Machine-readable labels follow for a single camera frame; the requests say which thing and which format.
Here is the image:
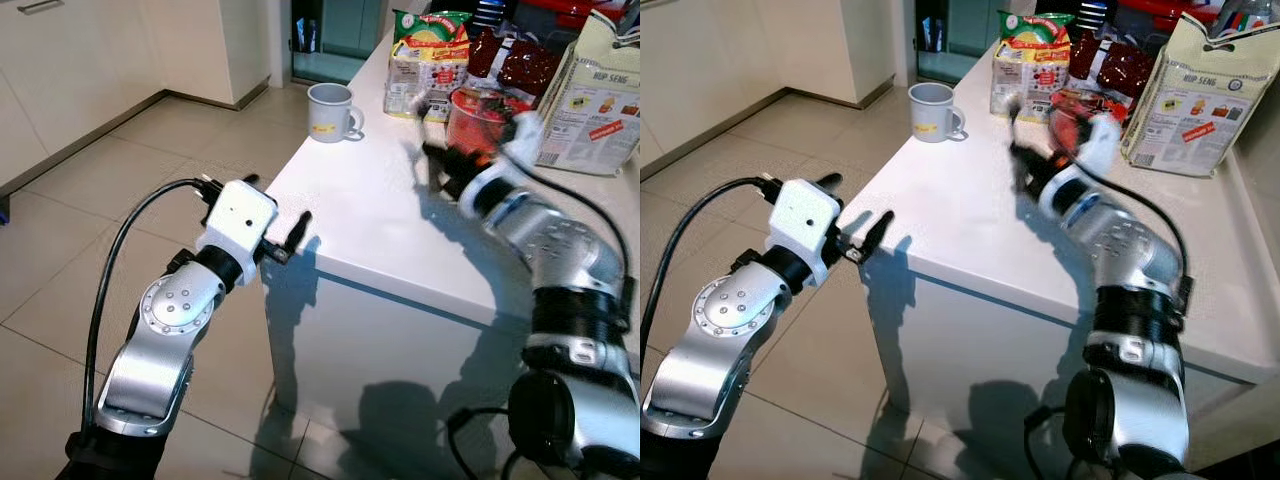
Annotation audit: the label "beige printed paper bag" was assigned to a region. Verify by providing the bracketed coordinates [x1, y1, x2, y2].
[536, 12, 641, 179]
[1121, 12, 1267, 180]

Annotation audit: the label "black white striped object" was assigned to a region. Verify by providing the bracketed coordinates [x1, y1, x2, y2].
[1074, 0, 1114, 34]
[473, 0, 514, 32]

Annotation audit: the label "black torso cable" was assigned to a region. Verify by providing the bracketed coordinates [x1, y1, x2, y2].
[444, 404, 523, 480]
[1021, 402, 1077, 480]

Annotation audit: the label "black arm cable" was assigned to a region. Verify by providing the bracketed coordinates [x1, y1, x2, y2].
[82, 177, 216, 433]
[1115, 175, 1195, 321]
[515, 165, 637, 321]
[640, 176, 779, 386]

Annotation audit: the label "red plastic container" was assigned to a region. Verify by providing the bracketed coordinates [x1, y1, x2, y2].
[1114, 0, 1217, 32]
[514, 0, 627, 30]

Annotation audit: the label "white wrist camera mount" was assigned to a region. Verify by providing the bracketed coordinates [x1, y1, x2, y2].
[768, 178, 844, 269]
[196, 180, 279, 264]
[1040, 114, 1124, 216]
[458, 112, 547, 214]

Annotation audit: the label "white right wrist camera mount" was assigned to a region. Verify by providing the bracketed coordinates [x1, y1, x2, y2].
[1040, 114, 1124, 216]
[458, 112, 547, 214]

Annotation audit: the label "white kitchen cabinets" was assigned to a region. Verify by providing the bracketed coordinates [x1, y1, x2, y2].
[0, 0, 272, 197]
[640, 0, 897, 182]

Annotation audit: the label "dark red packet bag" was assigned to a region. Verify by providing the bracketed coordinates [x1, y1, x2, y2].
[467, 28, 562, 102]
[1067, 28, 1158, 100]

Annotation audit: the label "white kitchen island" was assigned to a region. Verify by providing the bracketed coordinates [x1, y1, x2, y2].
[261, 30, 641, 480]
[845, 40, 1280, 476]

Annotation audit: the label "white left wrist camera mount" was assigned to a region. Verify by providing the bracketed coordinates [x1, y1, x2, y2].
[768, 178, 844, 269]
[196, 180, 279, 264]

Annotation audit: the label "grey ceramic mug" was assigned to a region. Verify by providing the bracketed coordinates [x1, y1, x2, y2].
[908, 82, 968, 143]
[306, 83, 365, 144]

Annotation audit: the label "teal glass door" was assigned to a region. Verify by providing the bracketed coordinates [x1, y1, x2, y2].
[292, 0, 392, 84]
[914, 0, 1002, 84]

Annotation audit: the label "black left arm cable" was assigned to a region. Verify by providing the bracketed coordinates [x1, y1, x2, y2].
[640, 176, 779, 386]
[82, 177, 216, 433]

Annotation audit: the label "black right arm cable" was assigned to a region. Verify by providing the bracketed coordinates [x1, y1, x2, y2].
[1115, 175, 1195, 321]
[515, 165, 637, 321]

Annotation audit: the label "green yellow snack bag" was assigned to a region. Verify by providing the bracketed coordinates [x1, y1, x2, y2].
[386, 10, 472, 122]
[991, 10, 1074, 124]

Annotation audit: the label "red transparent plastic bowl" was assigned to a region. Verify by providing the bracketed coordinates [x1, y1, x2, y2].
[1048, 90, 1123, 153]
[445, 88, 533, 161]

